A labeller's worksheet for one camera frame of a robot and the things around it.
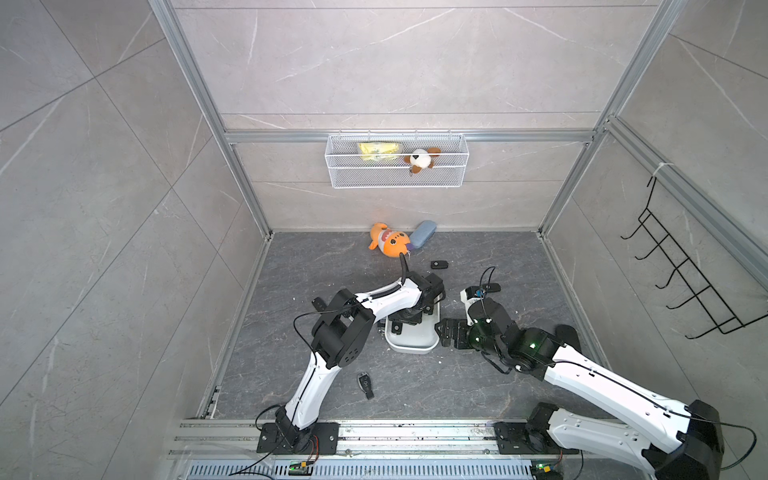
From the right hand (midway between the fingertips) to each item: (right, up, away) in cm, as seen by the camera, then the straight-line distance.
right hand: (450, 327), depth 77 cm
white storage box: (-8, -6, +11) cm, 15 cm away
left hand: (-11, 0, +18) cm, 21 cm away
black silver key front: (-23, -17, +5) cm, 29 cm away
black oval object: (+39, -6, +12) cm, 41 cm away
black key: (+20, +8, +25) cm, 33 cm away
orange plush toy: (-16, +23, +30) cm, 41 cm away
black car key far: (+2, +16, +31) cm, 35 cm away
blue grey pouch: (-3, +28, +39) cm, 48 cm away
